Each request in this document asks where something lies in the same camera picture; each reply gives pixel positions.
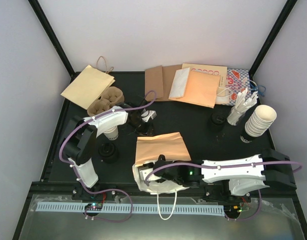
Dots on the stack of black cup lids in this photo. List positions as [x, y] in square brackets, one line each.
[217, 121]

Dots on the light blue cable duct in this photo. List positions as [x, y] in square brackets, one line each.
[126, 208]

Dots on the orange paper bag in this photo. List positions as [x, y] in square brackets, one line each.
[157, 151]
[201, 89]

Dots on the stack of white paper cups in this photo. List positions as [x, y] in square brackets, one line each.
[112, 133]

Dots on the beige bag with red circles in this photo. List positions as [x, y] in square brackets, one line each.
[208, 69]

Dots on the tan paper bag with handles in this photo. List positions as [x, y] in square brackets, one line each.
[89, 85]

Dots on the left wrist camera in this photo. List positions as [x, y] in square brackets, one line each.
[148, 115]

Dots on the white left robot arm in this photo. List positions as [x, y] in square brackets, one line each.
[80, 136]

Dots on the brown kraft paper bag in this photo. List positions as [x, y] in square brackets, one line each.
[160, 79]

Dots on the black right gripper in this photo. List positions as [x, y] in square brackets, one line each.
[162, 157]

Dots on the white paper bag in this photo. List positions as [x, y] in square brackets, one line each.
[179, 83]

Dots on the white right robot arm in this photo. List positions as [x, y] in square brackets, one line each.
[268, 169]

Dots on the black frame post right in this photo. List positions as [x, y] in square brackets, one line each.
[281, 19]

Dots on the black frame post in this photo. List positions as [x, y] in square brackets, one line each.
[41, 16]
[281, 19]

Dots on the black frame post left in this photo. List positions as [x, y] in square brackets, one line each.
[41, 16]

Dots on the stack of pulp cup carriers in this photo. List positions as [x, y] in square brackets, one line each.
[109, 98]

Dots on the blue checkered paper bag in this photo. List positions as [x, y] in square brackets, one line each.
[237, 81]

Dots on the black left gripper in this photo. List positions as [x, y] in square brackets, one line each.
[148, 130]

